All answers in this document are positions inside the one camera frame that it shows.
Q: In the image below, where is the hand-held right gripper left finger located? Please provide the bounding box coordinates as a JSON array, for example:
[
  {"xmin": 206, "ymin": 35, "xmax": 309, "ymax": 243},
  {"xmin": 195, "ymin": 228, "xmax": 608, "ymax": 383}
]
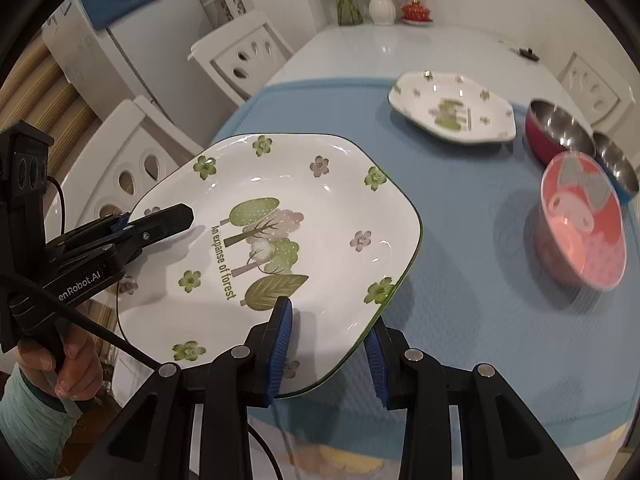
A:
[{"xmin": 75, "ymin": 296, "xmax": 296, "ymax": 480}]

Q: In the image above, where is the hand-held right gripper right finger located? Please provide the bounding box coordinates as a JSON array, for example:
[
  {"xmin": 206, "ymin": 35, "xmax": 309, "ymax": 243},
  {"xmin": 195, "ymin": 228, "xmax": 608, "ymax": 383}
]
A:
[{"xmin": 364, "ymin": 317, "xmax": 576, "ymax": 480}]

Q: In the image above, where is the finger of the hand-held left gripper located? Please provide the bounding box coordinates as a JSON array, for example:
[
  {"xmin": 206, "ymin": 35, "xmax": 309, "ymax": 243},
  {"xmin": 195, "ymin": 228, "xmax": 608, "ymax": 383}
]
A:
[
  {"xmin": 47, "ymin": 214, "xmax": 132, "ymax": 261},
  {"xmin": 107, "ymin": 203, "xmax": 195, "ymax": 266}
]

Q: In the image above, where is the white floral plate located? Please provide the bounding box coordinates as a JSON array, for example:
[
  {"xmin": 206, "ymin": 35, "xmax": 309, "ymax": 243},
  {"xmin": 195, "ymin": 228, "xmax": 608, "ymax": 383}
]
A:
[
  {"xmin": 387, "ymin": 71, "xmax": 517, "ymax": 147},
  {"xmin": 116, "ymin": 132, "xmax": 425, "ymax": 401}
]

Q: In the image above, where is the pink cartoon bowl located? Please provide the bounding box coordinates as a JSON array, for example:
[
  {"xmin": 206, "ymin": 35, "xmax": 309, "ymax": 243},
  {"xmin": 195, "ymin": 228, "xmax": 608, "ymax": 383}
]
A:
[{"xmin": 531, "ymin": 151, "xmax": 628, "ymax": 292}]

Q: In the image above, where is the red steel bowl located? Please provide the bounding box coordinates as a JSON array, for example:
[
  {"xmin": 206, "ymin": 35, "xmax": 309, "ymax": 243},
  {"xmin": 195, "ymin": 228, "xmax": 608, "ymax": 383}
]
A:
[{"xmin": 523, "ymin": 99, "xmax": 597, "ymax": 168}]

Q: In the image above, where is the blue steel bowl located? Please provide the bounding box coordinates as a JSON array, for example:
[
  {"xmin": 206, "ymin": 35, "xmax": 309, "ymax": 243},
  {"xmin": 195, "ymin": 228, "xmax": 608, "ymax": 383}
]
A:
[{"xmin": 592, "ymin": 131, "xmax": 640, "ymax": 206}]

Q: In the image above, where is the person's left forearm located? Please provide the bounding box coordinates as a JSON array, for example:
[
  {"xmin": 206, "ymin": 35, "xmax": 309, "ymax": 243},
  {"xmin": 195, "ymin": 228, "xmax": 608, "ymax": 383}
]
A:
[{"xmin": 0, "ymin": 365, "xmax": 101, "ymax": 480}]

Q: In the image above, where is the person's left hand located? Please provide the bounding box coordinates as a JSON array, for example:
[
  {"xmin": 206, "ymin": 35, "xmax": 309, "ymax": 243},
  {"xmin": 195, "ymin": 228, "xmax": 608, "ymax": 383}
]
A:
[{"xmin": 12, "ymin": 322, "xmax": 106, "ymax": 403}]

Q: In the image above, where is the white carved chair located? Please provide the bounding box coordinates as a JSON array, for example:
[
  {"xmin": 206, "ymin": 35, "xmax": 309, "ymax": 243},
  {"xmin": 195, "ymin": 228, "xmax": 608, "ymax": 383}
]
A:
[
  {"xmin": 557, "ymin": 52, "xmax": 633, "ymax": 126},
  {"xmin": 45, "ymin": 97, "xmax": 203, "ymax": 311},
  {"xmin": 189, "ymin": 10, "xmax": 296, "ymax": 106}
]

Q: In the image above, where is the beige striped curtain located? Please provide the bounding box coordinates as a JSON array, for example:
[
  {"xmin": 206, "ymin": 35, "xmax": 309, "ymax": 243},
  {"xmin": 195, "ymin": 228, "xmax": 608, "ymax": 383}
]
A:
[{"xmin": 0, "ymin": 37, "xmax": 108, "ymax": 141}]

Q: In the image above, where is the blue table mat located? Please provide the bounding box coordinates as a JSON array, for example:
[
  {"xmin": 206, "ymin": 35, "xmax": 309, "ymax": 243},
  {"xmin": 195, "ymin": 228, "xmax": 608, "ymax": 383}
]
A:
[{"xmin": 200, "ymin": 76, "xmax": 636, "ymax": 448}]

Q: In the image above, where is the white refrigerator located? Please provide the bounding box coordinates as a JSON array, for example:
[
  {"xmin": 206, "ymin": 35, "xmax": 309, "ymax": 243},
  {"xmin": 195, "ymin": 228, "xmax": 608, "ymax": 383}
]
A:
[{"xmin": 42, "ymin": 0, "xmax": 211, "ymax": 126}]

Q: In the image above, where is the red ornament on dish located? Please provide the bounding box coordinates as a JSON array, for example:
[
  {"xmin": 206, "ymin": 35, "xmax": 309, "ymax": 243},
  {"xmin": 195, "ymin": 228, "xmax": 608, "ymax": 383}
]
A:
[{"xmin": 401, "ymin": 0, "xmax": 433, "ymax": 25}]

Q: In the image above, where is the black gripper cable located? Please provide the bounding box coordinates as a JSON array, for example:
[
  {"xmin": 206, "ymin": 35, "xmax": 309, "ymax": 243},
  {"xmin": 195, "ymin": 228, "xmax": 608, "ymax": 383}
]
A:
[{"xmin": 0, "ymin": 270, "xmax": 163, "ymax": 368}]

